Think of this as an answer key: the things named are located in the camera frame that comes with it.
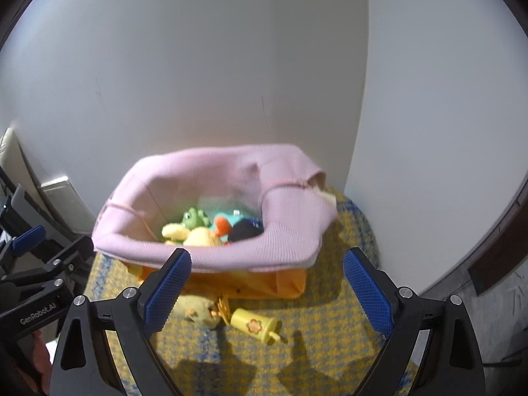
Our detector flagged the yellow duck plush toy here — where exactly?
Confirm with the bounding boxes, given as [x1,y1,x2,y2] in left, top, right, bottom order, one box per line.
[162,223,229,247]

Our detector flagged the green frog toy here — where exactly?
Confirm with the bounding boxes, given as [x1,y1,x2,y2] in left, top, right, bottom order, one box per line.
[181,208,211,231]

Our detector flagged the green ball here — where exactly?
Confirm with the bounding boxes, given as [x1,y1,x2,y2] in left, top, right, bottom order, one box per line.
[227,218,264,243]

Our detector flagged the yellow toy cup with flower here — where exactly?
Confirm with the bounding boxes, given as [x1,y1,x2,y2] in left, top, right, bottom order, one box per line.
[230,309,284,344]

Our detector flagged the pale green hippo plush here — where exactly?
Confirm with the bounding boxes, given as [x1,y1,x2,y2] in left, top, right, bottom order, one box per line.
[174,294,221,330]

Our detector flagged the teal star plush cushion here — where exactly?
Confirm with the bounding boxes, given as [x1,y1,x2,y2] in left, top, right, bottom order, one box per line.
[211,209,257,233]

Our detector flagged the person's left hand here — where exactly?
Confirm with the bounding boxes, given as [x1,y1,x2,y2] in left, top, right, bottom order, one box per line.
[31,331,52,388]

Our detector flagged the yellow blue woven stool cover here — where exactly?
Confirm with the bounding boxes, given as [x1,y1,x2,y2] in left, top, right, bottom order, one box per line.
[152,187,384,395]

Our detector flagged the orange plastic comb toy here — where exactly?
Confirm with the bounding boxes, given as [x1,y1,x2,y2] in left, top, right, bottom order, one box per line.
[216,296,232,325]

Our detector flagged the orange fabric storage bin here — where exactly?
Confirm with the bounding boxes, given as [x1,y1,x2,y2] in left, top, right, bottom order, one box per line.
[125,259,309,301]

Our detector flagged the pink knitted cloth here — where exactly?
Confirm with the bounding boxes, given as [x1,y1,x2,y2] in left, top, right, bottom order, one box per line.
[92,145,337,272]

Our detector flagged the grey wall panel box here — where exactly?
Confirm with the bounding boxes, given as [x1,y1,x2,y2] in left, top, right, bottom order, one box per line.
[39,176,95,235]

